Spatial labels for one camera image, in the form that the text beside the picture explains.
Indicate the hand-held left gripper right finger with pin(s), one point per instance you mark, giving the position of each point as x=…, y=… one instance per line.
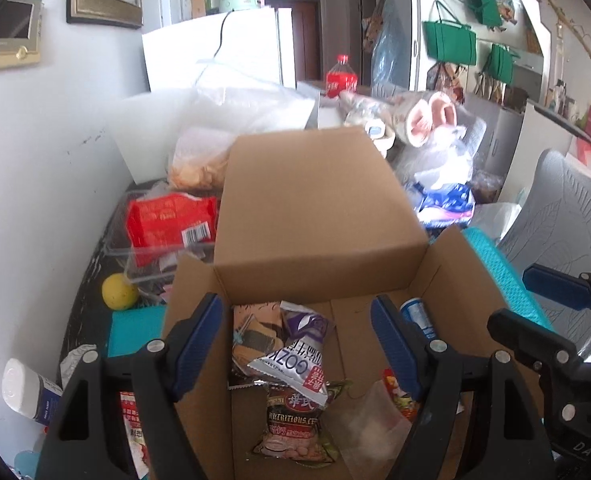
x=395, y=350

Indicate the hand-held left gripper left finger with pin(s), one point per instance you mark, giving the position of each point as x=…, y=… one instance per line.
x=198, y=345

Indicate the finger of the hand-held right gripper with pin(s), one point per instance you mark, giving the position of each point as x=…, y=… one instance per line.
x=555, y=285
x=530, y=337

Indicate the blue tube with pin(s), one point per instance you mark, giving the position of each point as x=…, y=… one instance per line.
x=418, y=317

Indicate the red candy packet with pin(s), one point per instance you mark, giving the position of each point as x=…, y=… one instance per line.
x=400, y=400

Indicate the brown snack packet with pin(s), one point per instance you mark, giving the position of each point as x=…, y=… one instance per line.
x=250, y=335

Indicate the clear plastic snack packet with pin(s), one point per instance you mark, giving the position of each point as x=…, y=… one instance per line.
x=370, y=425

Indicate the purple and white snack packet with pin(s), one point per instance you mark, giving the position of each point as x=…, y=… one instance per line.
x=300, y=345

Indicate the peanut snack packet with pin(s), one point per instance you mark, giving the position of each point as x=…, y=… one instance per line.
x=290, y=425

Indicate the brown cardboard box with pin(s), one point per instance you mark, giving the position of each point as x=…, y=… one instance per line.
x=315, y=200

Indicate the teal mat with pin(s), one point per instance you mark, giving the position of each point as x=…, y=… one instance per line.
x=500, y=270

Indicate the grey chair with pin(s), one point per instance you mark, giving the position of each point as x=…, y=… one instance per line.
x=555, y=210

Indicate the clear plastic container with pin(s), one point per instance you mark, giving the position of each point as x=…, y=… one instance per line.
x=145, y=270

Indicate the yellow ball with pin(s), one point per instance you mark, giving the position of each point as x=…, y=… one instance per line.
x=119, y=292

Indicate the red printed leaflet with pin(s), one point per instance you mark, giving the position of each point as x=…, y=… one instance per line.
x=133, y=425

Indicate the crumpled white paper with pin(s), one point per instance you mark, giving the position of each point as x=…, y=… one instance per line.
x=75, y=365

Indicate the red snack packet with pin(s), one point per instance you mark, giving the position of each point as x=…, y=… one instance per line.
x=165, y=220

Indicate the blue and white packet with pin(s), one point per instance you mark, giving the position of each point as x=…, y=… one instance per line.
x=448, y=205

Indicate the white-capped blue bottle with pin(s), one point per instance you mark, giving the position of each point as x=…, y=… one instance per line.
x=25, y=390

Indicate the clear bag of chips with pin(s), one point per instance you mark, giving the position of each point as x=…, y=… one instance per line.
x=200, y=160

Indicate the light blue round toy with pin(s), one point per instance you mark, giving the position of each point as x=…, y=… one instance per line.
x=25, y=462

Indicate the pink plush slippers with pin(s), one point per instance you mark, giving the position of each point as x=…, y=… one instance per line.
x=425, y=120

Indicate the white foam board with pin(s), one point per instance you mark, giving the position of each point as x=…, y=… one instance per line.
x=140, y=135

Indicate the floral bag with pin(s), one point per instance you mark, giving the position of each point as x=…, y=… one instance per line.
x=445, y=82

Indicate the large green tote bag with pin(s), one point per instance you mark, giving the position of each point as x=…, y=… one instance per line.
x=448, y=40

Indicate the cola bottle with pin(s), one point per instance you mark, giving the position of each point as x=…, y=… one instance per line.
x=342, y=80

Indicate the blue plastic bag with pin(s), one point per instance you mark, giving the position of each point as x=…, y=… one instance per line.
x=390, y=50

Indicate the white refrigerator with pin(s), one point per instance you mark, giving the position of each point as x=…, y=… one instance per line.
x=185, y=50

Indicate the brown door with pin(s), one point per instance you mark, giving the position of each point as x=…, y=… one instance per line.
x=303, y=40

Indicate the wall intercom panel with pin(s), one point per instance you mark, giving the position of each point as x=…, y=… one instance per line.
x=5, y=35

